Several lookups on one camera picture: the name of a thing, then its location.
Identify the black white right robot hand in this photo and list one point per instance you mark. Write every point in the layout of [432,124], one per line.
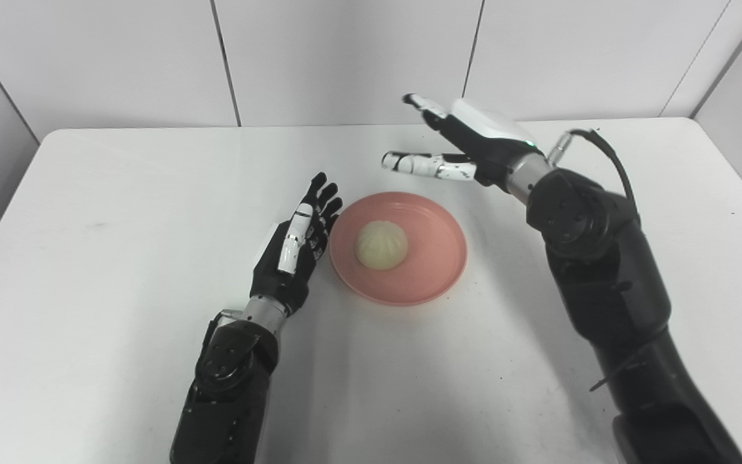
[487,142]

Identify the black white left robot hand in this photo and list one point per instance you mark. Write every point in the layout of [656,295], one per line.
[277,277]

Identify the cream steamed bun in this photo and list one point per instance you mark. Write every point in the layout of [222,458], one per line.
[380,245]

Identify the pink round plate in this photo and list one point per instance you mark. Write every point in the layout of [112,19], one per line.
[429,258]

